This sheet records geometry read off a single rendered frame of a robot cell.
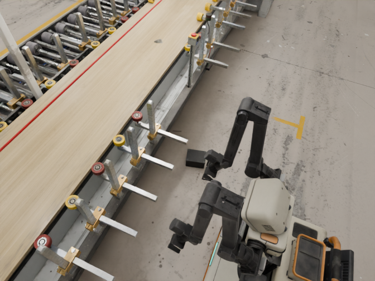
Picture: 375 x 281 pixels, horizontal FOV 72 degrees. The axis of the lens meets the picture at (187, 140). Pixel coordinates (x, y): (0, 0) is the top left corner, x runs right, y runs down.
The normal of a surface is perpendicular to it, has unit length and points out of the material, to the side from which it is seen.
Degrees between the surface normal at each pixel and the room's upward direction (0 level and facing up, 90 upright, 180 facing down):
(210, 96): 0
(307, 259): 0
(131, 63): 0
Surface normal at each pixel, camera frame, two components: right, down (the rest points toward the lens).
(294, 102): 0.06, -0.60
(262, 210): -0.58, -0.67
